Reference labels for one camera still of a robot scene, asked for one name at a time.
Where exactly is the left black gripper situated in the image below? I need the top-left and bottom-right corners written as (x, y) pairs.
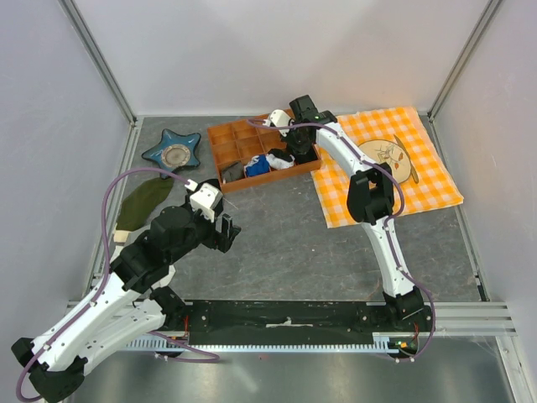
top-left (167, 193), bottom-right (241, 264)

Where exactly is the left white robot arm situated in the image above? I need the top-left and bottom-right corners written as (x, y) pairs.
top-left (12, 203), bottom-right (241, 402)

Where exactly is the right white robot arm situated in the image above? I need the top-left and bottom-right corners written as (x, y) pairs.
top-left (269, 95), bottom-right (425, 331)

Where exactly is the rolled black white underwear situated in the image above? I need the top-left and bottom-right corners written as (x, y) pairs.
top-left (266, 149), bottom-right (295, 170)

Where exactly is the rolled blue underwear in tray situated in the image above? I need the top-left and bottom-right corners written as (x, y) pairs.
top-left (244, 154), bottom-right (270, 177)

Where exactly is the black underwear with logo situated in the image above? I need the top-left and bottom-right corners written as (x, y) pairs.
top-left (201, 178), bottom-right (221, 191)

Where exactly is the rolled grey underwear in tray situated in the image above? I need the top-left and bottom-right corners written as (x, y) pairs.
top-left (221, 161), bottom-right (245, 183)

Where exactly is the olive green underwear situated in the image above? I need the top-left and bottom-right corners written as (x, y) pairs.
top-left (113, 177), bottom-right (174, 243)

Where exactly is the orange compartment organizer tray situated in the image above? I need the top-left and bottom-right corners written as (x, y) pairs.
top-left (207, 118), bottom-right (321, 193)

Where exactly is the white cloth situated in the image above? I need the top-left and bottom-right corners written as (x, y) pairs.
top-left (162, 265), bottom-right (175, 286)

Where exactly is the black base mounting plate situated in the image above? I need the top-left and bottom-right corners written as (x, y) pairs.
top-left (157, 300), bottom-right (433, 345)

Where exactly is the beige decorated plate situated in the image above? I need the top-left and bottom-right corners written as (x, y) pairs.
top-left (359, 139), bottom-right (415, 184)

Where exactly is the orange checkered tablecloth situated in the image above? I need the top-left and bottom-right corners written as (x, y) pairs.
top-left (312, 107), bottom-right (463, 228)

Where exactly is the blue star-shaped dish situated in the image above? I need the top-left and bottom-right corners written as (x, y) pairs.
top-left (142, 128), bottom-right (201, 172)

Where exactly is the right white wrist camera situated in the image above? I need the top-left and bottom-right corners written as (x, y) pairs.
top-left (268, 109), bottom-right (293, 137)

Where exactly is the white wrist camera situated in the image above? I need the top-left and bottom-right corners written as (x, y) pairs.
top-left (268, 109), bottom-right (293, 137)
top-left (185, 180), bottom-right (222, 222)

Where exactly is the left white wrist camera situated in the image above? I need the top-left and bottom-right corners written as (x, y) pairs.
top-left (185, 180), bottom-right (222, 222)

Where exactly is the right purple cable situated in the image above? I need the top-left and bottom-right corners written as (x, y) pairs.
top-left (246, 117), bottom-right (437, 364)

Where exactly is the purple cable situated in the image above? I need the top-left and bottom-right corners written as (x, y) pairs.
top-left (246, 117), bottom-right (437, 364)
top-left (15, 166), bottom-right (198, 402)

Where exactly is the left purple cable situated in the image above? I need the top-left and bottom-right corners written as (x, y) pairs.
top-left (15, 166), bottom-right (198, 402)

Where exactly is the grey slotted cable duct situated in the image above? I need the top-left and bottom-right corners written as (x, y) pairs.
top-left (121, 334), bottom-right (399, 354)

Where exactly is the right aluminium frame post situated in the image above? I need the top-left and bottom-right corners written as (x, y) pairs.
top-left (427, 0), bottom-right (504, 124)

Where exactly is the aluminium frame post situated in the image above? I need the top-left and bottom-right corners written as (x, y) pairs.
top-left (58, 0), bottom-right (138, 127)
top-left (427, 0), bottom-right (504, 124)

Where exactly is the left aluminium frame post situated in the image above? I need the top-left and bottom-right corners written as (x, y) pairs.
top-left (58, 0), bottom-right (138, 127)

